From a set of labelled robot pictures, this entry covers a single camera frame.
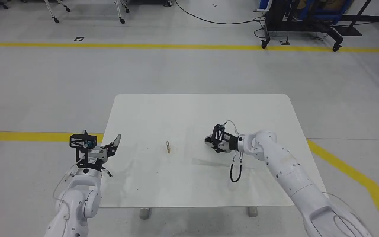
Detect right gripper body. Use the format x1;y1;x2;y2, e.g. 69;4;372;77
220;134;246;153

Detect black wheeled cart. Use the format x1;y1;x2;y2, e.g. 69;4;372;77
253;0;379;53

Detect white wheeled stand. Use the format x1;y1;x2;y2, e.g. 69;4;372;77
113;0;131;25
43;0;72;24

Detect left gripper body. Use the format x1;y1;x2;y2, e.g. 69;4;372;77
76;145;110;176

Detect thin white cable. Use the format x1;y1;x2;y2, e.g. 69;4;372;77
223;119;240;137
324;191;372;237
52;161;81;220

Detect long black floor cable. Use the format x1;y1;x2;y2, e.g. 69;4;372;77
174;0;265;25

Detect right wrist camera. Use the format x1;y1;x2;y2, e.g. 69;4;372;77
211;123;227;149

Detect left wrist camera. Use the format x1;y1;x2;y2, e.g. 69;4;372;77
69;129;98;166

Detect black cable loop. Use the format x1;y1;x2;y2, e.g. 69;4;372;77
229;152;244;184

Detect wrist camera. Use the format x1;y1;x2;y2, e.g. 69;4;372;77
69;129;98;166
211;123;227;149

